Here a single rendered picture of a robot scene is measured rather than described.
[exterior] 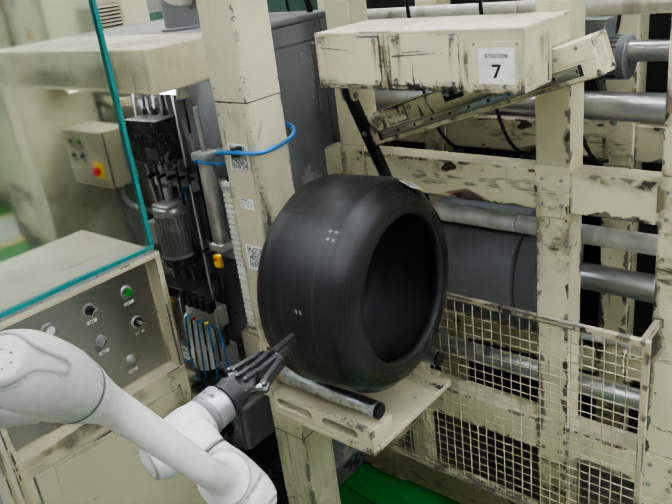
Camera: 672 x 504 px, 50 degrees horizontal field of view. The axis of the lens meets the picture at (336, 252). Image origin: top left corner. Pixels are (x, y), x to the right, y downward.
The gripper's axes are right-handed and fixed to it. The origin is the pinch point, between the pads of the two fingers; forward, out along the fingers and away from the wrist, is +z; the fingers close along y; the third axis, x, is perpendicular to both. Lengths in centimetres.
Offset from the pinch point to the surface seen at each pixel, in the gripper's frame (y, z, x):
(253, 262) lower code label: 32.8, 23.2, -2.6
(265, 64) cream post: 25, 39, -54
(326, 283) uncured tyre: -8.6, 9.8, -13.7
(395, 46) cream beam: -3, 56, -53
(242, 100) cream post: 26, 30, -48
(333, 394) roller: 1.7, 12.0, 25.2
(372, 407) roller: -11.0, 12.4, 24.8
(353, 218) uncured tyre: -8.5, 23.1, -23.4
